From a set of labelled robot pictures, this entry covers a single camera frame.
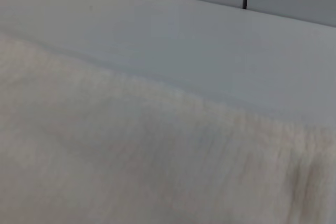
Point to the white ribbed towel red tag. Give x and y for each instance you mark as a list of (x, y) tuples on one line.
[(136, 161)]

